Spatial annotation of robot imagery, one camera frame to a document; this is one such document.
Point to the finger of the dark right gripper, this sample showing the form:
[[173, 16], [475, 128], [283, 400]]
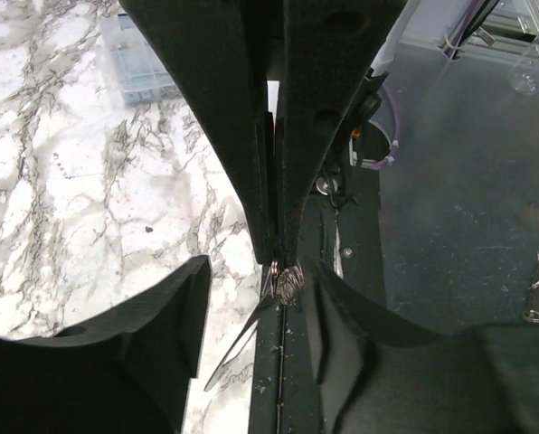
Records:
[[328, 48], [215, 52]]

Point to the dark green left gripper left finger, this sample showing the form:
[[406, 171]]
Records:
[[126, 370]]

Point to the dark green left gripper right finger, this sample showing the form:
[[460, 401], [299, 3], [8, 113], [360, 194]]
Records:
[[380, 373]]

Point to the clear plastic storage box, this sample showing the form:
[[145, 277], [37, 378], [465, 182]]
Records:
[[132, 65]]

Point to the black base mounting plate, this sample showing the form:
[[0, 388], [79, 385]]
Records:
[[340, 227]]

